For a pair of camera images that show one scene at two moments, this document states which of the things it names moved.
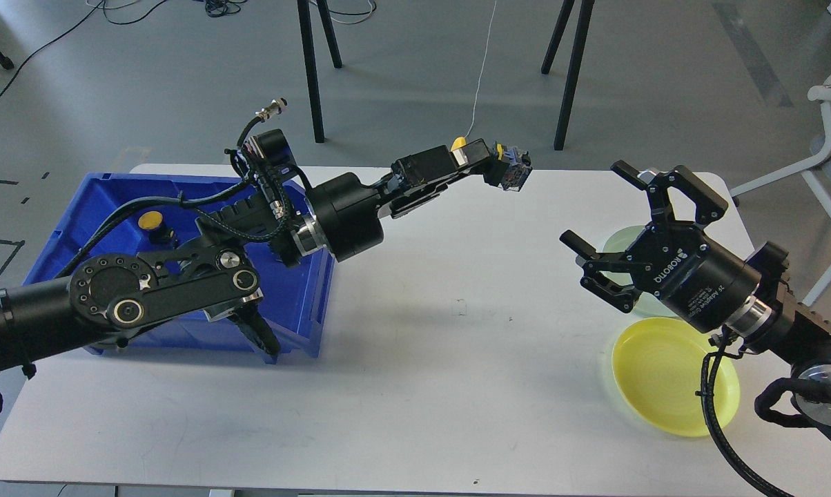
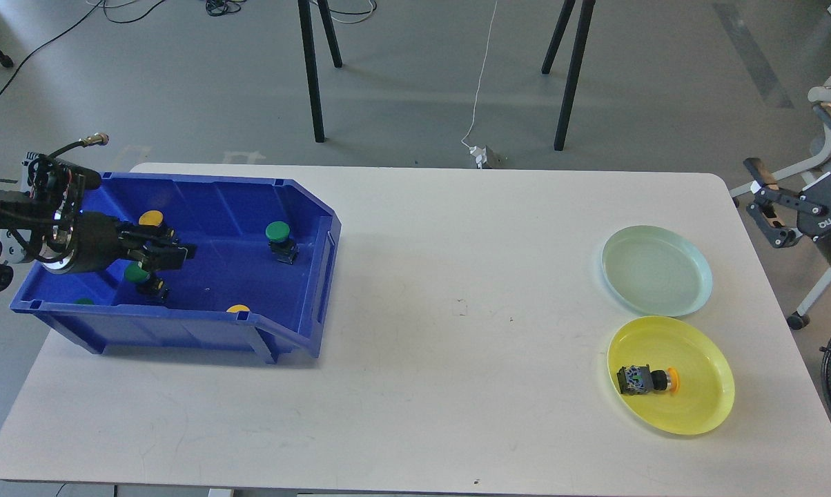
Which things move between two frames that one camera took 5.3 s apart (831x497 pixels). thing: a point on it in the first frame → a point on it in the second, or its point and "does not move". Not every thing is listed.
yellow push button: [462, 141] → [635, 379]
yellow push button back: [152, 221] does not move
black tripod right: [575, 65] does not move
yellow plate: [658, 368] does not move
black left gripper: [348, 216] → [99, 241]
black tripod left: [305, 17] does not move
